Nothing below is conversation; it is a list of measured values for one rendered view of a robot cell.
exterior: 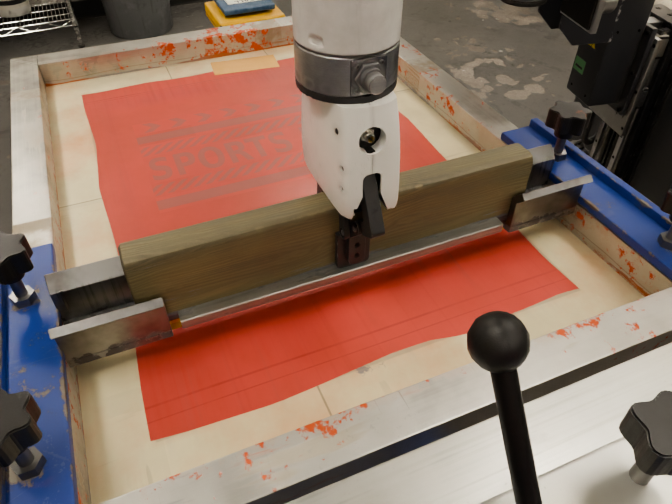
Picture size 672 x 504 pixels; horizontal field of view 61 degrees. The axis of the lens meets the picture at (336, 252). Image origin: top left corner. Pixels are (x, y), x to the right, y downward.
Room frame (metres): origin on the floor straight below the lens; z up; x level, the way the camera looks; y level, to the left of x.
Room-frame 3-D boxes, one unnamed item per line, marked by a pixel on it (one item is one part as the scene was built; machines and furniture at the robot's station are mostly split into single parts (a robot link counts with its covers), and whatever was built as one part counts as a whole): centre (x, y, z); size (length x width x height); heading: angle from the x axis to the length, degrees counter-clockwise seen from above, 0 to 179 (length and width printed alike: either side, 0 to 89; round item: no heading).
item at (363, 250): (0.37, -0.02, 1.03); 0.03 x 0.03 x 0.07; 23
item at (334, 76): (0.39, -0.01, 1.18); 0.09 x 0.07 x 0.03; 23
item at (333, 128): (0.40, -0.01, 1.12); 0.10 x 0.07 x 0.11; 23
